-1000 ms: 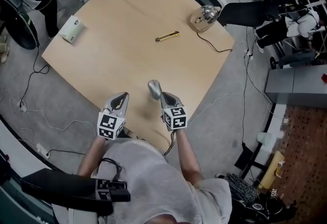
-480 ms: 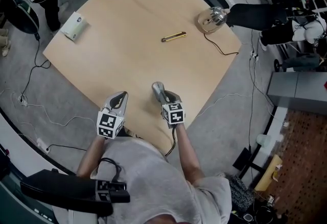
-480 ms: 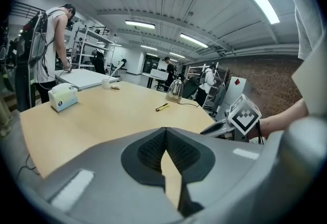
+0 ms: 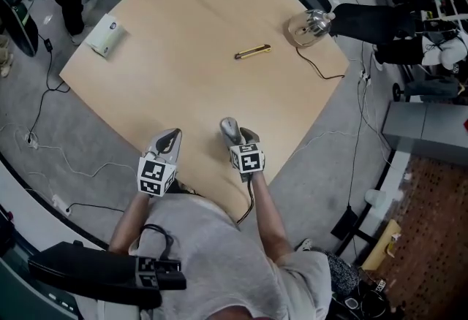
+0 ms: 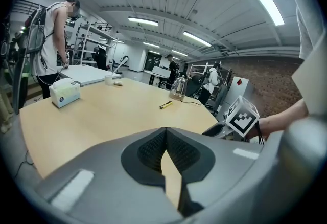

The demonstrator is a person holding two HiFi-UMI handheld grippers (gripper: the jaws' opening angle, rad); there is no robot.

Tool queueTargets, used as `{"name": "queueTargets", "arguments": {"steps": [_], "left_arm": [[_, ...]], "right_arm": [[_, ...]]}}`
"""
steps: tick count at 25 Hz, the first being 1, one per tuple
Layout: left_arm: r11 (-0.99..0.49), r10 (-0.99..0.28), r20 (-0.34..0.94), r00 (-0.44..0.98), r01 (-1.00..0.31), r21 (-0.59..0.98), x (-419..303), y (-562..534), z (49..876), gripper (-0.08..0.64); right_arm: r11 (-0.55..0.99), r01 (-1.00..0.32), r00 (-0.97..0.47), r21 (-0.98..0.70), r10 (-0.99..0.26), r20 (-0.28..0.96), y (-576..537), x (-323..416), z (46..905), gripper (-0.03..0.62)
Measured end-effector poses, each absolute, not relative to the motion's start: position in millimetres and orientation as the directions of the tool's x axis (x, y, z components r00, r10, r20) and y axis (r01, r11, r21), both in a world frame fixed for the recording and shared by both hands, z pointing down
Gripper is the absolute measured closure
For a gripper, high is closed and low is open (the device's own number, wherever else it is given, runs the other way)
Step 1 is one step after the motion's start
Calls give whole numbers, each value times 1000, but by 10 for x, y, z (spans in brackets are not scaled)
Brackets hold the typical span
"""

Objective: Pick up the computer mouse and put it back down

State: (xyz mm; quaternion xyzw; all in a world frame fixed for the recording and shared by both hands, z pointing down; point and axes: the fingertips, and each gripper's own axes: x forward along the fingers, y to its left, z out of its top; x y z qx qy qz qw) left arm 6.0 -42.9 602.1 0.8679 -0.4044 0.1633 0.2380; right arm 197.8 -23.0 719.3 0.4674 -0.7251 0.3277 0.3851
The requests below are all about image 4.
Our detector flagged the yellow utility knife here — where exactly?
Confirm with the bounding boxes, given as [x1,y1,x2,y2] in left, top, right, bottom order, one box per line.
[234,43,273,61]

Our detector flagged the shiny steel kettle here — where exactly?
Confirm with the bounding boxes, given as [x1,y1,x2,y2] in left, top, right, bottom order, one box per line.
[284,8,336,48]

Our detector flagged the brown perforated mat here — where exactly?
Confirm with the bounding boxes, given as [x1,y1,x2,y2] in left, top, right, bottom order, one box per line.
[378,155,468,320]

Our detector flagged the person's right forearm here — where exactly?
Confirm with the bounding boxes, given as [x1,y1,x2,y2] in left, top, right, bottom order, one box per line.
[251,171,295,262]

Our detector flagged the yellow wooden board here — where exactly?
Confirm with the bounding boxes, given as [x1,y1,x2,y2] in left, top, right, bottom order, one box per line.
[361,218,402,272]

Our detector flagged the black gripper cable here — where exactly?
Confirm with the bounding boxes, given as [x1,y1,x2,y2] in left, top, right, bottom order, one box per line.
[235,178,256,225]

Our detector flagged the grey cabinet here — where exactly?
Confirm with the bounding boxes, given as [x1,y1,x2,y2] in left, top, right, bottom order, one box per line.
[381,100,468,158]

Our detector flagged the person's grey shirt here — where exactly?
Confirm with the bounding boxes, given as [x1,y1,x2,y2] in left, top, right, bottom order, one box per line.
[128,196,334,320]

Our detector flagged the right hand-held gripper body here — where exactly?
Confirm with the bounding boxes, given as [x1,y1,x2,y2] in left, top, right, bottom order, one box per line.
[228,141,265,184]

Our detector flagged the white green tissue box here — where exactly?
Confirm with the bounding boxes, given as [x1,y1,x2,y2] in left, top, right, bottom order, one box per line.
[84,13,129,60]

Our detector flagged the white power strip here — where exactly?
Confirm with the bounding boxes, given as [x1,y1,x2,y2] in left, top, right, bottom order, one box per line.
[50,194,72,218]

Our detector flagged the black metal stand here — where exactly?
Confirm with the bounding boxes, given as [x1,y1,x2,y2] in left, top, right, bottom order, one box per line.
[330,205,379,258]

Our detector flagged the black looped cable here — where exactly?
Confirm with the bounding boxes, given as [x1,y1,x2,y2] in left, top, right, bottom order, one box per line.
[140,223,175,259]

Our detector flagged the black kettle cable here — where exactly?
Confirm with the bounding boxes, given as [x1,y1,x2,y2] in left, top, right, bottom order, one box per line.
[295,45,347,80]

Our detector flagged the person's shoe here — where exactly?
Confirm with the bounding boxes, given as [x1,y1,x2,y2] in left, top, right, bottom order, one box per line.
[294,237,313,253]

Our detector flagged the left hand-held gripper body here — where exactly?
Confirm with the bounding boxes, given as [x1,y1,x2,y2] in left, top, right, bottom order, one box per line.
[136,148,179,199]

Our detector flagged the person's left forearm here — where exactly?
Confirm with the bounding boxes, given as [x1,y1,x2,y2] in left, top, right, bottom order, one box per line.
[108,192,156,256]

